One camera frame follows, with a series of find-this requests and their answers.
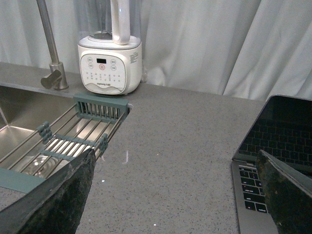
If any silver laptop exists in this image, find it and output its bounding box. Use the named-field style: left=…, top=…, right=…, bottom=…
left=232, top=95, right=312, bottom=234

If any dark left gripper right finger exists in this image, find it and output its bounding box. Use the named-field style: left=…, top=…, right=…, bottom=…
left=255, top=150, right=312, bottom=234

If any white curtain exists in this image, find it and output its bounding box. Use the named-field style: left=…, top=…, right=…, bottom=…
left=0, top=0, right=312, bottom=100

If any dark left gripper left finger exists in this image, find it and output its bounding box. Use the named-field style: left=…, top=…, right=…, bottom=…
left=0, top=149, right=96, bottom=234

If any white blender appliance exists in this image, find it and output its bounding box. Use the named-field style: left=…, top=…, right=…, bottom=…
left=78, top=0, right=143, bottom=95

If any green steel sink drying rack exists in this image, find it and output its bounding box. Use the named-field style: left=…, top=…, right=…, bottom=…
left=0, top=92, right=130, bottom=195

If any stainless steel faucet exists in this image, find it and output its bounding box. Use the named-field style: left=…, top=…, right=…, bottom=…
left=37, top=0, right=69, bottom=90

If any stainless steel sink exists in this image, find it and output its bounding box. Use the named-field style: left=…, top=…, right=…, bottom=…
left=0, top=85, right=134, bottom=181

